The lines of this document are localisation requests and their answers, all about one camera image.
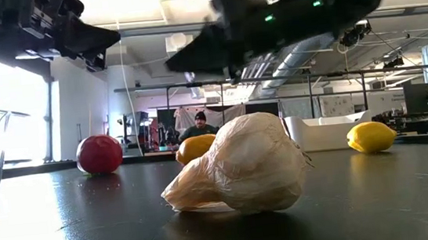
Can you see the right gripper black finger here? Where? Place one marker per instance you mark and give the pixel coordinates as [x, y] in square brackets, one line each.
[203, 54]

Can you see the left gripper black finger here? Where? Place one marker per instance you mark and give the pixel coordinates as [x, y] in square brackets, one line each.
[96, 62]
[84, 36]

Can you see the red apple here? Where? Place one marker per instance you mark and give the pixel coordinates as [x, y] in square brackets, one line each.
[99, 154]

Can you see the white ceiling box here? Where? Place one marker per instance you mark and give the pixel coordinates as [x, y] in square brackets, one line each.
[179, 42]

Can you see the silver ventilation ducts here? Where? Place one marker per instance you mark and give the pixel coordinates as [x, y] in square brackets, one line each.
[298, 58]

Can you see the person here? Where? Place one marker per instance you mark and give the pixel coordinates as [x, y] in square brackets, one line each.
[199, 131]

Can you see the dark background equipment rack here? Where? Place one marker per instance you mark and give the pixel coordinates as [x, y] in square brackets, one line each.
[148, 132]

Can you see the black ceiling track light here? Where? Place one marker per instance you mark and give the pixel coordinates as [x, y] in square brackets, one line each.
[393, 62]
[355, 33]

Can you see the orange-yellow lemon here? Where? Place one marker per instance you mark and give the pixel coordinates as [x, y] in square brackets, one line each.
[193, 149]

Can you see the beige garlic bulb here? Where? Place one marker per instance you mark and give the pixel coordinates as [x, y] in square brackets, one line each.
[249, 164]

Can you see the white plastic basket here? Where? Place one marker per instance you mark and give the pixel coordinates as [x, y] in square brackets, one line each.
[318, 137]

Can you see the small yellow lemon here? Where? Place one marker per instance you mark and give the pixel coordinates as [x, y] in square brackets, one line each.
[371, 137]

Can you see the black computer monitor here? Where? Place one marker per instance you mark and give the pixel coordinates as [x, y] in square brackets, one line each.
[426, 97]

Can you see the cluttered black workbench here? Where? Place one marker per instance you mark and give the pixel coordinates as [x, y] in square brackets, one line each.
[423, 123]

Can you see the black metal rail frame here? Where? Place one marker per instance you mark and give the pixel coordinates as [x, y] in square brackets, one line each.
[148, 87]

